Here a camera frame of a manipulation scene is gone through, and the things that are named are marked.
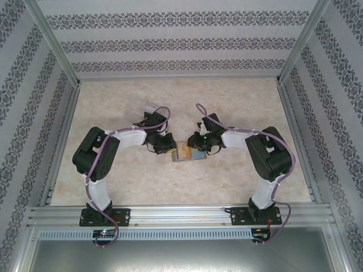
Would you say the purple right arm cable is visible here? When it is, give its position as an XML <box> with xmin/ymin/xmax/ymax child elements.
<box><xmin>195</xmin><ymin>103</ymin><xmax>297</xmax><ymax>246</ymax></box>

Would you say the slotted metal cable tray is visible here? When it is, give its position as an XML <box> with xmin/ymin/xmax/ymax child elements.
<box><xmin>37</xmin><ymin>228</ymin><xmax>254</xmax><ymax>241</ymax></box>

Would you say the small yellow block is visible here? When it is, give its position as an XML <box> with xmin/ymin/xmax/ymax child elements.
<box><xmin>177</xmin><ymin>141</ymin><xmax>191</xmax><ymax>159</ymax></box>

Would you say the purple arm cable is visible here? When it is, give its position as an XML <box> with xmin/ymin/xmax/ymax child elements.
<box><xmin>195</xmin><ymin>103</ymin><xmax>297</xmax><ymax>246</ymax></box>
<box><xmin>85</xmin><ymin>106</ymin><xmax>171</xmax><ymax>247</ymax></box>

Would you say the aluminium mounting rail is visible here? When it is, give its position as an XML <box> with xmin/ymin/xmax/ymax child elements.
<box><xmin>27</xmin><ymin>206</ymin><xmax>337</xmax><ymax>227</ymax></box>

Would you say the grey metal sheet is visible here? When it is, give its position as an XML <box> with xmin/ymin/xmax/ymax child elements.
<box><xmin>16</xmin><ymin>225</ymin><xmax>355</xmax><ymax>272</ymax></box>

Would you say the grey leather card holder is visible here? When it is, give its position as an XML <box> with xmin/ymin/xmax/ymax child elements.
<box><xmin>171</xmin><ymin>141</ymin><xmax>207</xmax><ymax>163</ymax></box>

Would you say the aluminium side rail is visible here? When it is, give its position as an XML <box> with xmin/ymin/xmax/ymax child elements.
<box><xmin>276</xmin><ymin>82</ymin><xmax>324</xmax><ymax>204</ymax></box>
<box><xmin>38</xmin><ymin>82</ymin><xmax>82</xmax><ymax>207</ymax></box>

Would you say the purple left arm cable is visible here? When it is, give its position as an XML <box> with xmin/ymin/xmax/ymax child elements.
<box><xmin>85</xmin><ymin>106</ymin><xmax>171</xmax><ymax>247</ymax></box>

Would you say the aluminium frame post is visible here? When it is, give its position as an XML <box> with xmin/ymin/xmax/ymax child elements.
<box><xmin>275</xmin><ymin>0</ymin><xmax>332</xmax><ymax>86</ymax></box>
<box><xmin>27</xmin><ymin>0</ymin><xmax>82</xmax><ymax>86</ymax></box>

